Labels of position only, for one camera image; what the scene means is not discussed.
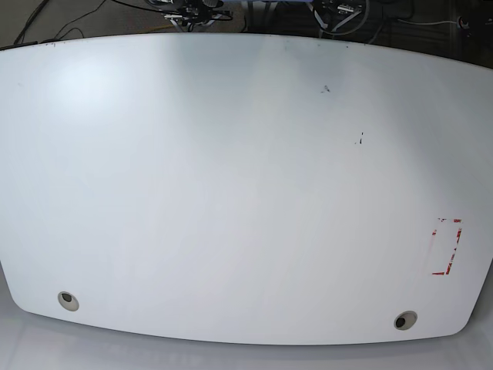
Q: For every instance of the left table cable grommet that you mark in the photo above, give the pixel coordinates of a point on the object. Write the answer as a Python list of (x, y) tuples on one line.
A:
[(68, 301)]

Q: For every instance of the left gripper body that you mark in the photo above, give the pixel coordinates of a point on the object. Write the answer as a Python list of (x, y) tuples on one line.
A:
[(340, 17)]

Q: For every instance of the table cable grommet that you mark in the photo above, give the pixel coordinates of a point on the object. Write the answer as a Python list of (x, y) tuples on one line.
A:
[(68, 301), (405, 320)]

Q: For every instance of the right table cable grommet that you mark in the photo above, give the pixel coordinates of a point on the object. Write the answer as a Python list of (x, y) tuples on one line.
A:
[(405, 320)]

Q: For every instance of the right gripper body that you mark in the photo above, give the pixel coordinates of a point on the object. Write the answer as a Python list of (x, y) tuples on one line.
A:
[(198, 16)]

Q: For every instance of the red tape rectangle marking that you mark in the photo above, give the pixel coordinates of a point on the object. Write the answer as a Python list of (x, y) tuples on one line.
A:
[(444, 244)]

